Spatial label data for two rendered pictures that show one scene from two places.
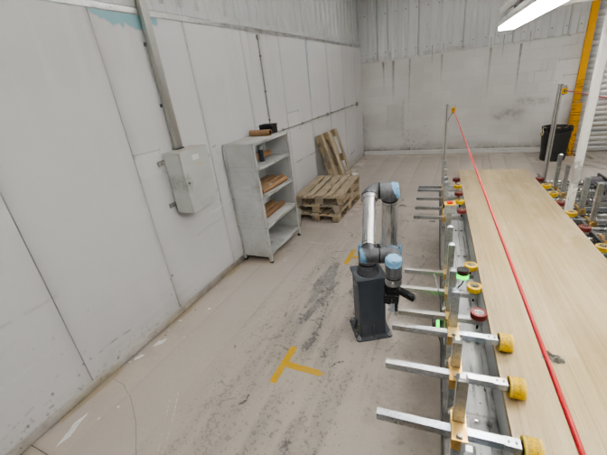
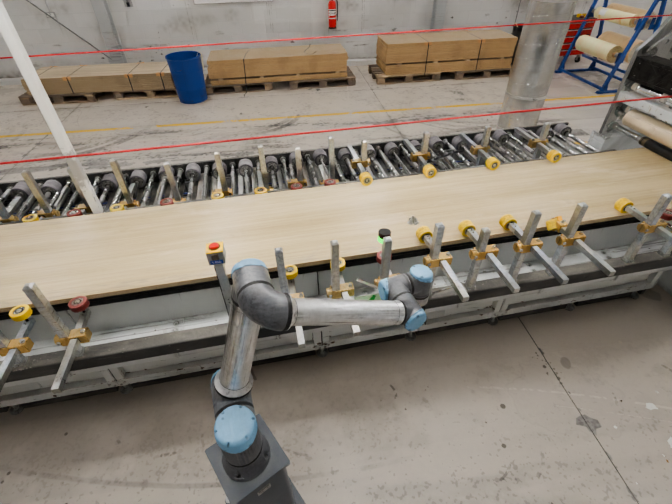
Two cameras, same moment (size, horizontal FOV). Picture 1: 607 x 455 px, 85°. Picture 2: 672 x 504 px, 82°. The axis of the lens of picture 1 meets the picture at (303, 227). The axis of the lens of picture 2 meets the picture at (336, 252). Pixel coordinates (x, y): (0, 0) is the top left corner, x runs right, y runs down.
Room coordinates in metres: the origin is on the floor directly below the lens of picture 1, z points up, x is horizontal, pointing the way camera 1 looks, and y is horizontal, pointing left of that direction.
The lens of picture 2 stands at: (2.45, 0.26, 2.23)
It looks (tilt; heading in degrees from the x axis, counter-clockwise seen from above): 40 degrees down; 236
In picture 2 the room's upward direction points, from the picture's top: 1 degrees counter-clockwise
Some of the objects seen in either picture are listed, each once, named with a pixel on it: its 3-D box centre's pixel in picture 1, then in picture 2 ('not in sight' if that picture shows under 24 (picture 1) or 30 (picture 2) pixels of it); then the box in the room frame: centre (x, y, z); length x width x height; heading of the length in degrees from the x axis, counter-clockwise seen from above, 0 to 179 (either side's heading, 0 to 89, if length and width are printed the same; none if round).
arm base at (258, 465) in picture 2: (368, 266); (244, 450); (2.40, -0.50, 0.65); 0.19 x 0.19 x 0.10
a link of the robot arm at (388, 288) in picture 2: (390, 255); (395, 289); (1.67, -0.48, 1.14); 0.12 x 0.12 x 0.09; 76
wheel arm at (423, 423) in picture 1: (449, 429); (534, 248); (0.76, -0.42, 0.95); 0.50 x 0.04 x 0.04; 67
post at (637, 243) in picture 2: not in sight; (645, 231); (0.10, -0.17, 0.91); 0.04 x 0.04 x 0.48; 67
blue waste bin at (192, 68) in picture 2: not in sight; (189, 77); (0.65, -6.67, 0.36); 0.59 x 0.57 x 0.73; 63
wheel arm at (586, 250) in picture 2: not in sight; (585, 249); (0.56, -0.26, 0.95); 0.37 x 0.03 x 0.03; 67
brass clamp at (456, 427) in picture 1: (458, 427); (527, 245); (0.77, -0.45, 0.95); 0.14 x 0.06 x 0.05; 157
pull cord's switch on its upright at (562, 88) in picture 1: (554, 138); not in sight; (3.64, -2.87, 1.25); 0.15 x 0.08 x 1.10; 157
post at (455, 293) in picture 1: (452, 329); (432, 262); (1.25, -0.66, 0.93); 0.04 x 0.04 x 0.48; 67
